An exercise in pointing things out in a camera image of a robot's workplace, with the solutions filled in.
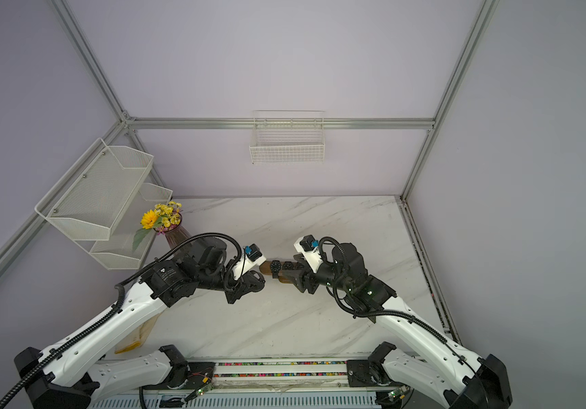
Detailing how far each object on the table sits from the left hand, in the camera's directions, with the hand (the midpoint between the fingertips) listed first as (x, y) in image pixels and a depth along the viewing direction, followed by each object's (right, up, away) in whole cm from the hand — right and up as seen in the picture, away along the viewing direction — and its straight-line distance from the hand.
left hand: (256, 287), depth 70 cm
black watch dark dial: (+3, +2, +18) cm, 19 cm away
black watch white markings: (+8, +3, +18) cm, 20 cm away
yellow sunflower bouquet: (-33, +19, +10) cm, 39 cm away
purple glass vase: (-31, +13, +18) cm, 38 cm away
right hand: (+10, +5, +2) cm, 12 cm away
